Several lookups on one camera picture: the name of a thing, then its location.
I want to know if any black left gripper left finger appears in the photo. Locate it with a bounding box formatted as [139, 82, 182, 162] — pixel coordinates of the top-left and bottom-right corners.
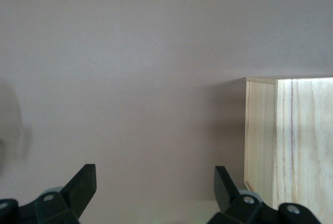
[0, 164, 97, 224]

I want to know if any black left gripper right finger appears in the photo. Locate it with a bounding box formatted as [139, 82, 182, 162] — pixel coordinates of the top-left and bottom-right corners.
[208, 166, 319, 224]

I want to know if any light wooden cabinet box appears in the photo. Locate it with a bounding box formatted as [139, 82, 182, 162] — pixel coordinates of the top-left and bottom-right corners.
[244, 76, 333, 224]

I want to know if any brown table mat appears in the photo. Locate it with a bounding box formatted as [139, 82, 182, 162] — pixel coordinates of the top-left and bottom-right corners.
[0, 0, 333, 224]

